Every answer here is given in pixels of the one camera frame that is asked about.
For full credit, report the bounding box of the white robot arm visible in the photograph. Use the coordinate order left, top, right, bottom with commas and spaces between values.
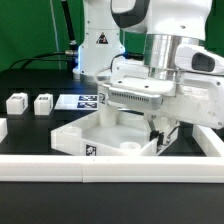
77, 0, 224, 146

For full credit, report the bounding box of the white camera cable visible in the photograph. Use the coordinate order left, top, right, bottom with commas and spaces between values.
93, 54, 128, 86

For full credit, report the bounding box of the white sheet with markers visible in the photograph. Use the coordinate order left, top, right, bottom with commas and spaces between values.
54, 94, 98, 110

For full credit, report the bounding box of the white square table top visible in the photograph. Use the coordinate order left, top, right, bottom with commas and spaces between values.
50, 109, 181, 157

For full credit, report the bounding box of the black cable bundle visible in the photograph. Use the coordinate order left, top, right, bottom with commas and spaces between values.
8, 0, 80, 70

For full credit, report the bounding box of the white U-shaped obstacle fence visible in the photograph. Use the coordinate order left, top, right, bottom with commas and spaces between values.
0, 124, 224, 183

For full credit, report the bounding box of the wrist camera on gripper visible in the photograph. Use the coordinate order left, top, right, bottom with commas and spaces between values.
175, 44, 224, 75

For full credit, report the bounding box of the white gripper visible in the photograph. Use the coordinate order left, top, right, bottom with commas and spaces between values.
104, 59, 224, 147

